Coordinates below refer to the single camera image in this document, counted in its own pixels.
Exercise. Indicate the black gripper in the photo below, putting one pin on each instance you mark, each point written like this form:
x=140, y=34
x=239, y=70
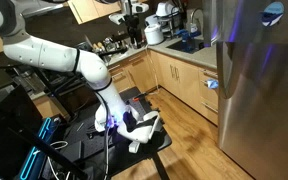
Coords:
x=132, y=23

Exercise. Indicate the stainless steel freezer door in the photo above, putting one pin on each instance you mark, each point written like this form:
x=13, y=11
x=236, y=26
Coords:
x=250, y=20

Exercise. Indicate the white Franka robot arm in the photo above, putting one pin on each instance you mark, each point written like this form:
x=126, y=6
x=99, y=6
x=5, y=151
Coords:
x=50, y=55

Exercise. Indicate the blue whale fridge magnet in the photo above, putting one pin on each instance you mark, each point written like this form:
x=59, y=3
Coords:
x=272, y=13

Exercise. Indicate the large stainless steel fridge door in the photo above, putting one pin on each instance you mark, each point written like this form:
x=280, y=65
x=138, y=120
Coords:
x=267, y=116

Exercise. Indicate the black dish rack with utensils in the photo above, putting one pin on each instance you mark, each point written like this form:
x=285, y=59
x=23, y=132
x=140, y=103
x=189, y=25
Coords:
x=109, y=45

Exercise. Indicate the blue bottle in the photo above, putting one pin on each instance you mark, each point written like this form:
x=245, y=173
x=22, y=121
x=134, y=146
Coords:
x=185, y=38

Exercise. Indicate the kitchen sink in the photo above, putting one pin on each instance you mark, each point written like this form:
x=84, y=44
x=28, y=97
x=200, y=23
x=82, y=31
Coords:
x=185, y=46

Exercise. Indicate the wooden lower kitchen cabinets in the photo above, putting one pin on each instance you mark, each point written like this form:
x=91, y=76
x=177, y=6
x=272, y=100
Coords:
x=180, y=80

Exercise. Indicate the chrome curved faucet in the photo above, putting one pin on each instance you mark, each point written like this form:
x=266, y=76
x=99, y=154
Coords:
x=192, y=16

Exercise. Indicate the grey stone countertop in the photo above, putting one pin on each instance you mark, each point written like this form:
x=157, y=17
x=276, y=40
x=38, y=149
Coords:
x=204, y=56

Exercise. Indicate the blue cloth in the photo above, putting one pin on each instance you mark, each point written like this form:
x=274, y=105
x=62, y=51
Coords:
x=212, y=83

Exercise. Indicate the black stand pole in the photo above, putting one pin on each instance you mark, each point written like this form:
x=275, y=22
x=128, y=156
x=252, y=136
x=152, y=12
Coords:
x=55, y=93

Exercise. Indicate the black kitchen stove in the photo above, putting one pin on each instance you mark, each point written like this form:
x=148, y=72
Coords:
x=30, y=81

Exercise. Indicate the black robot table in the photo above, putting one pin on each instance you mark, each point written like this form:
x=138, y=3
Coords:
x=140, y=153

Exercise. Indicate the small black box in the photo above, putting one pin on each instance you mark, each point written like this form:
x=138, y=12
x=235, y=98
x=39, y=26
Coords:
x=73, y=150

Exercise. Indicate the black box with blue lights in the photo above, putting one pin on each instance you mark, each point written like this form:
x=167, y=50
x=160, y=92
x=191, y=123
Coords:
x=42, y=143

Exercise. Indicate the black monitor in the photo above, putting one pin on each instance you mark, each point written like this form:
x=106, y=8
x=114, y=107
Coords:
x=7, y=133

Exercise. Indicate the wooden wall cabinets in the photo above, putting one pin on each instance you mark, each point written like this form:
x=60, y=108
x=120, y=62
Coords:
x=87, y=10

